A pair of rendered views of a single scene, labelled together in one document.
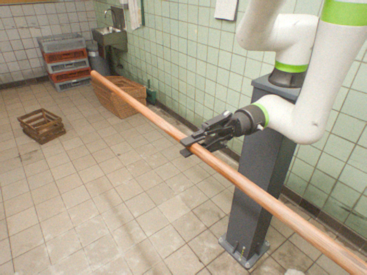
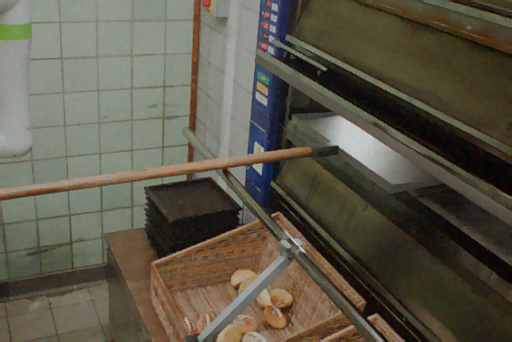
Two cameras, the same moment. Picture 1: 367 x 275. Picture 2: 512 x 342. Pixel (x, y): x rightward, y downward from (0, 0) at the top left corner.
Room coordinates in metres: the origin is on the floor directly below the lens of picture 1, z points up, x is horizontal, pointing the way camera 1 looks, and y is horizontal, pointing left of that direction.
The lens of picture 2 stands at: (-0.31, 1.06, 1.88)
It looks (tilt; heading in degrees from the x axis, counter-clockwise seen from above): 25 degrees down; 280
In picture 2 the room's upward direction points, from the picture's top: 5 degrees clockwise
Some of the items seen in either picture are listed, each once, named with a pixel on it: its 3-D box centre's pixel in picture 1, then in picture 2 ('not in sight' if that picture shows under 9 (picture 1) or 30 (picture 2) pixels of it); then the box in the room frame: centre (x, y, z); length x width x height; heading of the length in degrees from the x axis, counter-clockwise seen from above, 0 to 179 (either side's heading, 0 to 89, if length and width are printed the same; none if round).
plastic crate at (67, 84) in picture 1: (71, 79); not in sight; (3.84, 1.83, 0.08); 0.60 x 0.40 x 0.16; 128
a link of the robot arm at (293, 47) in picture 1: (293, 42); not in sight; (0.96, -0.43, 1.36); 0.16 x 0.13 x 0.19; 81
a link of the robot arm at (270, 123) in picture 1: (269, 112); not in sight; (0.72, -0.31, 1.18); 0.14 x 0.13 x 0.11; 126
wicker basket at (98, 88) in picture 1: (118, 91); not in sight; (2.97, 0.84, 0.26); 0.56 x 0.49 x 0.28; 43
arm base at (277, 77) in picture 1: (295, 71); not in sight; (0.99, -0.48, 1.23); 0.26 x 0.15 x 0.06; 130
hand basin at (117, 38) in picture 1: (110, 42); not in sight; (3.75, 1.06, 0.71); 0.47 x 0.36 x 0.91; 36
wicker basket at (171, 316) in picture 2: not in sight; (248, 300); (-0.09, -0.46, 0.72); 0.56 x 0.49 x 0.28; 126
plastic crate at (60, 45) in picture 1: (61, 42); not in sight; (3.84, 1.82, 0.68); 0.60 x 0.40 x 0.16; 126
